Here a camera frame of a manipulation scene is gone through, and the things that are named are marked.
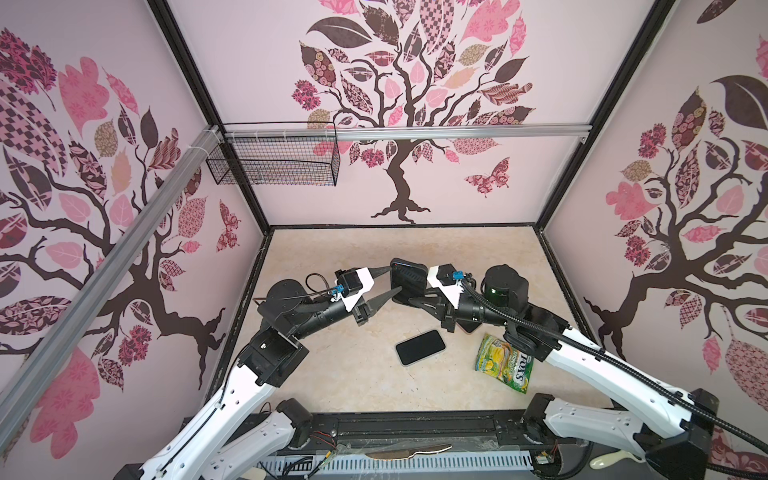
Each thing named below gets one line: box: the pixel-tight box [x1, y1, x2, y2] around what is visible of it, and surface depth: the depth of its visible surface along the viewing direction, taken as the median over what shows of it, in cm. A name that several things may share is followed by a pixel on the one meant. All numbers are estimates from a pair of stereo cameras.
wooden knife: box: [365, 444, 453, 460], surface depth 72 cm
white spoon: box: [589, 450, 646, 470], surface depth 71 cm
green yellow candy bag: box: [475, 333, 535, 395], surface depth 83 cm
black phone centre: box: [396, 330, 446, 365], surface depth 90 cm
